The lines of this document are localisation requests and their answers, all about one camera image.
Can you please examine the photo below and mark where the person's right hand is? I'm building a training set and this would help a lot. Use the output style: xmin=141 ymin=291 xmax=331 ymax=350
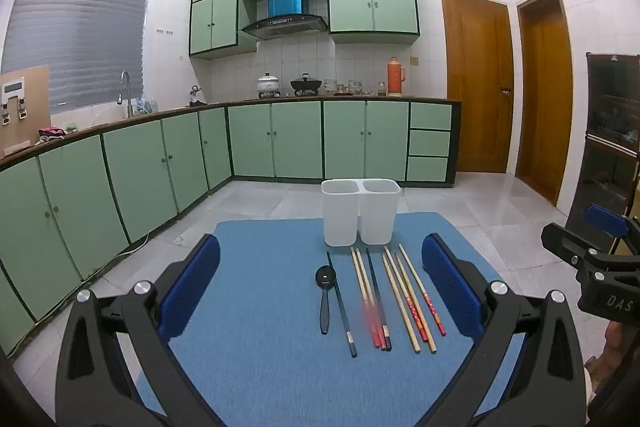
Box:
xmin=602 ymin=323 xmax=640 ymax=389

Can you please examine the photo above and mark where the wooden chopstick with red end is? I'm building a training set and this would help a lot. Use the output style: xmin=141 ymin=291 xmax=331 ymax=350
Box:
xmin=354 ymin=248 xmax=387 ymax=352
xmin=350 ymin=248 xmax=381 ymax=349

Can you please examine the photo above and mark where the chrome sink faucet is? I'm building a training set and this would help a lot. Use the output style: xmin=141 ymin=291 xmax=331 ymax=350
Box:
xmin=117 ymin=70 xmax=135 ymax=118

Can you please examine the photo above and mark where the wooden chopstick with red pattern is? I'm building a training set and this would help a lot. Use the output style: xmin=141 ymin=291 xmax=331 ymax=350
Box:
xmin=398 ymin=244 xmax=446 ymax=337
xmin=385 ymin=247 xmax=429 ymax=342

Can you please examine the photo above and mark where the blue table mat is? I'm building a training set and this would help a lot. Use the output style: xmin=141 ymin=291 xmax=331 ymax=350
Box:
xmin=131 ymin=212 xmax=527 ymax=427

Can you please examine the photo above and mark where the black glass-front cabinet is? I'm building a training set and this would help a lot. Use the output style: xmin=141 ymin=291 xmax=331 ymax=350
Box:
xmin=567 ymin=52 xmax=640 ymax=254

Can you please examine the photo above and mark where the black wok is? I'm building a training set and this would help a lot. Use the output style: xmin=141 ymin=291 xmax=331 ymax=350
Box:
xmin=289 ymin=74 xmax=324 ymax=96

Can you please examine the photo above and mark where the orange thermos flask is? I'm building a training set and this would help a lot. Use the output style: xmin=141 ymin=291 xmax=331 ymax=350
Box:
xmin=386 ymin=55 xmax=407 ymax=97

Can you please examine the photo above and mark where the grey window blind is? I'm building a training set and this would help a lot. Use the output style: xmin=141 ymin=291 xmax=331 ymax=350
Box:
xmin=0 ymin=0 xmax=155 ymax=116

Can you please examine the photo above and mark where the blue hood chimney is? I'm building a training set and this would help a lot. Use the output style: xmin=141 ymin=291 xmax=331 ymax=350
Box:
xmin=267 ymin=0 xmax=307 ymax=16

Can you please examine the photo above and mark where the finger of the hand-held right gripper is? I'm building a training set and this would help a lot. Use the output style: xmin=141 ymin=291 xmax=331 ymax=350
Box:
xmin=541 ymin=222 xmax=632 ymax=269
xmin=585 ymin=204 xmax=640 ymax=254

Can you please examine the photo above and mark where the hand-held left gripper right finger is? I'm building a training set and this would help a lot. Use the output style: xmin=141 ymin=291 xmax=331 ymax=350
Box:
xmin=421 ymin=233 xmax=586 ymax=427

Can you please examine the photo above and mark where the plain wooden chopstick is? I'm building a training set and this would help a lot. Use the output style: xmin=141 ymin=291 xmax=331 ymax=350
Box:
xmin=395 ymin=253 xmax=437 ymax=354
xmin=382 ymin=251 xmax=421 ymax=354

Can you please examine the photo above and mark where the white floor cable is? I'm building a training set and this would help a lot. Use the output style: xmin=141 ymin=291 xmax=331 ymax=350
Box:
xmin=7 ymin=227 xmax=151 ymax=359

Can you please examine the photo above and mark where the wooden board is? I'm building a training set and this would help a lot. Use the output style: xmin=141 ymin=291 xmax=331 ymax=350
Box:
xmin=0 ymin=65 xmax=51 ymax=158

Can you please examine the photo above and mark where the plain wooden door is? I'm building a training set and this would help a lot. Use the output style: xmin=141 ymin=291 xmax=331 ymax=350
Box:
xmin=515 ymin=0 xmax=575 ymax=207

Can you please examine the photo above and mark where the white two-compartment utensil holder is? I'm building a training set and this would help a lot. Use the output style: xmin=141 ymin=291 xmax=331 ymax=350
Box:
xmin=321 ymin=178 xmax=402 ymax=248

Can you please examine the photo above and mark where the white clamp device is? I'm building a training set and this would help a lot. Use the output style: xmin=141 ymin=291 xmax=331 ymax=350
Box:
xmin=0 ymin=81 xmax=27 ymax=126

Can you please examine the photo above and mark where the wooden door with handle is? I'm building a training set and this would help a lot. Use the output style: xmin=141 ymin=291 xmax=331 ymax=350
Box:
xmin=439 ymin=0 xmax=515 ymax=174

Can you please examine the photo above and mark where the black range hood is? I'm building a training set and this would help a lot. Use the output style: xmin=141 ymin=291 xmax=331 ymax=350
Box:
xmin=241 ymin=14 xmax=329 ymax=41

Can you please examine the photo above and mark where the white cooking pot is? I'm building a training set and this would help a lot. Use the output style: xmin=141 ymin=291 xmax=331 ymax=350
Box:
xmin=257 ymin=74 xmax=281 ymax=99

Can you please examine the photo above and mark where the black chopstick with silver band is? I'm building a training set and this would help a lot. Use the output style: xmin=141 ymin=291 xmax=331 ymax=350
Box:
xmin=366 ymin=248 xmax=392 ymax=352
xmin=327 ymin=251 xmax=357 ymax=358

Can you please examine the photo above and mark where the black spoon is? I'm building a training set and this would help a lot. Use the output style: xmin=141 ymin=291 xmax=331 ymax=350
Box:
xmin=315 ymin=265 xmax=337 ymax=336

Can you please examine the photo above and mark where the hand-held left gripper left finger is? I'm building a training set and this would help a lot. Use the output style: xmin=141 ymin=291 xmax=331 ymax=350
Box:
xmin=55 ymin=234 xmax=226 ymax=427

